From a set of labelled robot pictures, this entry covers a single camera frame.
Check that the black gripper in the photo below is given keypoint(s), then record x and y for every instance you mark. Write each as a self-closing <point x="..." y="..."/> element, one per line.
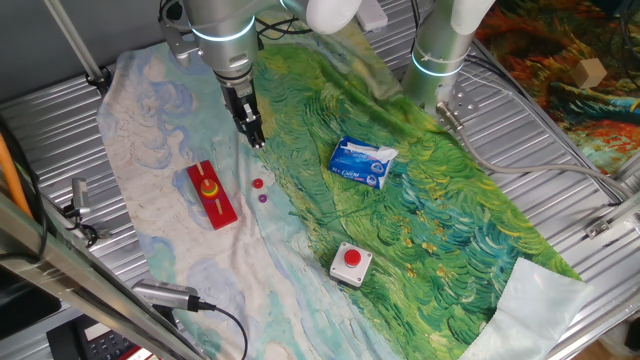
<point x="240" y="97"/>

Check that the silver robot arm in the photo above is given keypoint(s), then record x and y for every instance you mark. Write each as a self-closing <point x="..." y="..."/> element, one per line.
<point x="225" y="30"/>

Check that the red Hanoi board with pegs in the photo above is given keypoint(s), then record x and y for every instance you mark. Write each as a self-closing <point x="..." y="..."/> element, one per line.
<point x="222" y="215"/>

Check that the blue tissue pack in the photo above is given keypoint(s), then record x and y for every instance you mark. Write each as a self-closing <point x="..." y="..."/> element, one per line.
<point x="355" y="167"/>

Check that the black pole clamp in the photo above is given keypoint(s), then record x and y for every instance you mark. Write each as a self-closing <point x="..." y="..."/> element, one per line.
<point x="100" y="80"/>

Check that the white power strip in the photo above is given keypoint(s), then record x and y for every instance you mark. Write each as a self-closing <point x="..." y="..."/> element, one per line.
<point x="370" y="15"/>

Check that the grey box with red button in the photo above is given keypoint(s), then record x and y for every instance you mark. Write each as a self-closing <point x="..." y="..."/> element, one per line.
<point x="345" y="272"/>

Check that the painted landscape print cloth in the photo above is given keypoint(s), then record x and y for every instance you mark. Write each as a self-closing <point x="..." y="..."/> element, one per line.
<point x="400" y="225"/>

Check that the grey metal pole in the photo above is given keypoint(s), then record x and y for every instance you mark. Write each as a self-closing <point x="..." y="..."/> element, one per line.
<point x="76" y="42"/>

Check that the orange pole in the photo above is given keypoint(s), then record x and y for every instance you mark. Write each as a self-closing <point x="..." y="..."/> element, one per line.
<point x="12" y="180"/>

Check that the black card terminal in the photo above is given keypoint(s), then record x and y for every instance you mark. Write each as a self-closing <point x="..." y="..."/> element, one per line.
<point x="95" y="342"/>

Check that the black box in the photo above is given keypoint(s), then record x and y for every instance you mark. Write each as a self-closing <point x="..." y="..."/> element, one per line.
<point x="20" y="305"/>

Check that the orange painted print cloth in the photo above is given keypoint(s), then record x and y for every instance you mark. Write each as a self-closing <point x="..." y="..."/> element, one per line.
<point x="560" y="50"/>

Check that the wooden cube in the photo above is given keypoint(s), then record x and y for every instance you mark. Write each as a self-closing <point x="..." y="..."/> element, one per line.
<point x="590" y="74"/>

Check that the small silver camera on mount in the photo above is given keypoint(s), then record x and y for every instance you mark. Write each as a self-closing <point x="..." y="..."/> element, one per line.
<point x="80" y="192"/>

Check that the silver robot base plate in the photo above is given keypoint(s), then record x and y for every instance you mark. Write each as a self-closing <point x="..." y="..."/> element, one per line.
<point x="462" y="102"/>

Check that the aluminium frame bar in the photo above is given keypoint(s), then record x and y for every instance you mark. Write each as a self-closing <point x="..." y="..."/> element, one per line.
<point x="75" y="280"/>

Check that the aluminium corner bracket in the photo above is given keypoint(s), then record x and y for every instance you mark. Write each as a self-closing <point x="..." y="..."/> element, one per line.
<point x="600" y="227"/>

